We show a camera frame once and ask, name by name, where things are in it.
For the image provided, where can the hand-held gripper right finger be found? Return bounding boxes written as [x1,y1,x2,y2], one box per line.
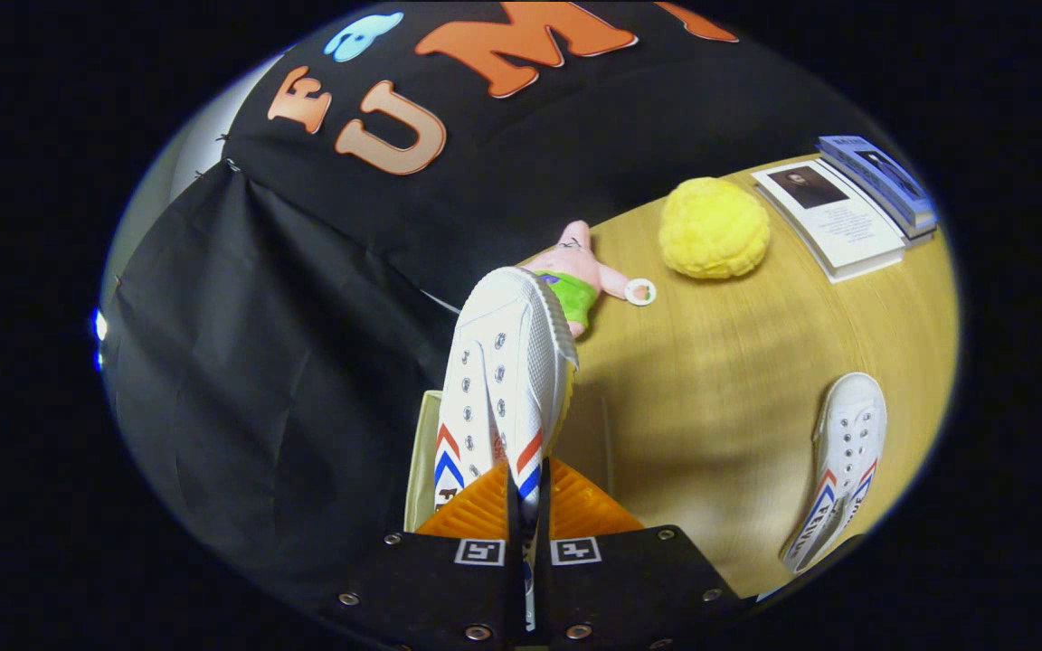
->
[535,457,746,651]

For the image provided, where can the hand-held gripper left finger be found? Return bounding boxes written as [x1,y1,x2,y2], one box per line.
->
[327,461,524,651]

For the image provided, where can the brown fabric storage box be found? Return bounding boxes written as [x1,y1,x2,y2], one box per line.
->
[403,389,614,534]

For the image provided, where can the white canvas shoe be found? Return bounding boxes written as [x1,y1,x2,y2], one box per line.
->
[781,372,888,576]
[433,266,580,634]

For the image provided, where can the pink starfish plush toy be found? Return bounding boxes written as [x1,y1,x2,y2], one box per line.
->
[526,220,658,340]

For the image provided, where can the black backdrop cloth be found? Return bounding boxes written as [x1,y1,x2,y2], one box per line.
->
[100,0,893,616]

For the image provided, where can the yellow plush toy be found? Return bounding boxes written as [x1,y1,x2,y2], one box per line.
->
[658,177,772,280]

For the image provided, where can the white book with portrait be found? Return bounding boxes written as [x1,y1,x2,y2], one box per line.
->
[750,160,907,284]

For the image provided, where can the blue book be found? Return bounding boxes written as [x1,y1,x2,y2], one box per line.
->
[816,135,938,238]

